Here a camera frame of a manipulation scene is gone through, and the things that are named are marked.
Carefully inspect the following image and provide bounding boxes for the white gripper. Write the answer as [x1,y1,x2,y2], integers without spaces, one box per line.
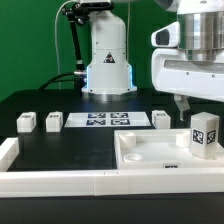
[151,22,224,121]

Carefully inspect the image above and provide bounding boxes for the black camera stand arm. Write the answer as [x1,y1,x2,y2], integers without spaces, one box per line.
[62,6,87,78]

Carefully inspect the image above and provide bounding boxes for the black cables at base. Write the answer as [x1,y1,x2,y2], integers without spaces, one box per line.
[38,72,88,91]

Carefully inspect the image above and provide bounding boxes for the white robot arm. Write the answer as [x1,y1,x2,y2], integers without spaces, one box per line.
[81,0,224,108]

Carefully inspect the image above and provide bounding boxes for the white square table top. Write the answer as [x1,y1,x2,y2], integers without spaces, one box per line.
[114,129,224,170]

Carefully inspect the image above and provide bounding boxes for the white U-shaped fence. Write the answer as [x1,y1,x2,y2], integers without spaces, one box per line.
[0,138,224,198]

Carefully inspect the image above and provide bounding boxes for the white sheet with tags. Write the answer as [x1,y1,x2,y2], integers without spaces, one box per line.
[65,112,151,128]

